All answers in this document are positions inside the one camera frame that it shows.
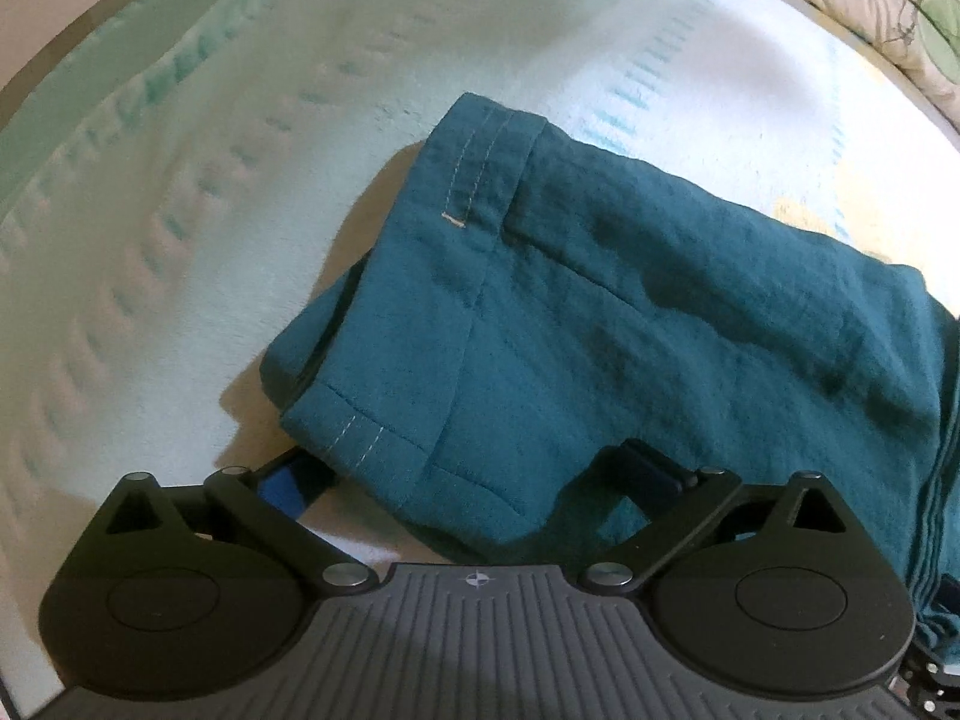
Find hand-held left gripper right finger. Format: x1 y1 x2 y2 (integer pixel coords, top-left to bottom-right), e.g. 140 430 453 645
579 439 857 593

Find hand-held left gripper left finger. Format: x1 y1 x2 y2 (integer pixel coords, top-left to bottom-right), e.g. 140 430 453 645
94 450 374 595

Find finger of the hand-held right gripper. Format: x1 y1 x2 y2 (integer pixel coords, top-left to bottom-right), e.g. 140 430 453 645
896 641 960 720

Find teal pants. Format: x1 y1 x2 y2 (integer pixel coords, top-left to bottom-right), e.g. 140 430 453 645
259 90 960 661

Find pastel floral bed sheet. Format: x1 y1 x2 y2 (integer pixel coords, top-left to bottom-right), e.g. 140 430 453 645
0 0 960 713

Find leaf print pillow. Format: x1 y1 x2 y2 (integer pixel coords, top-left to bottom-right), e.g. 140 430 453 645
765 0 960 128

